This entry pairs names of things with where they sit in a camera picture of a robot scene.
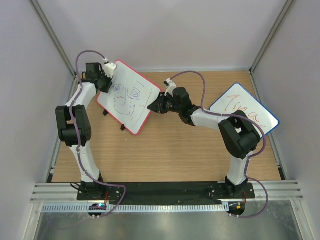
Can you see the aluminium front rail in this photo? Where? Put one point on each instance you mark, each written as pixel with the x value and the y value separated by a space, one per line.
pixel 284 190

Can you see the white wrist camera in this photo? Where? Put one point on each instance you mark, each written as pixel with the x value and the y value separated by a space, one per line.
pixel 170 86
pixel 109 69

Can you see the white slotted cable duct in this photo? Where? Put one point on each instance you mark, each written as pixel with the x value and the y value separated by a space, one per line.
pixel 99 208

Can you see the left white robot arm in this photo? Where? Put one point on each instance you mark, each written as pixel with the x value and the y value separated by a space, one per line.
pixel 74 128

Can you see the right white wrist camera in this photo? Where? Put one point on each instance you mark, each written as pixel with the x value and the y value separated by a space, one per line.
pixel 170 86

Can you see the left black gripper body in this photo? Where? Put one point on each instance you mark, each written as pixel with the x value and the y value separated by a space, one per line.
pixel 106 82

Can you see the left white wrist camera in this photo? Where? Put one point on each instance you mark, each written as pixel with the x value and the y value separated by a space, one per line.
pixel 109 69

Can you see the blue framed whiteboard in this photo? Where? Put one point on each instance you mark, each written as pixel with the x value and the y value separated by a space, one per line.
pixel 237 98

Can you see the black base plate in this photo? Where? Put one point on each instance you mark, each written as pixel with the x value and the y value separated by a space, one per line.
pixel 162 193

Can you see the red framed whiteboard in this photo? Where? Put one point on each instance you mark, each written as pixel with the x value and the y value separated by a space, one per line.
pixel 129 97

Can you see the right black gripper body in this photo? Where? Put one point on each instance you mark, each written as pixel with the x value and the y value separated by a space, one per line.
pixel 169 105

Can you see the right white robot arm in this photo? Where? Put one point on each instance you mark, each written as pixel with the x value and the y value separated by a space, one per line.
pixel 239 135

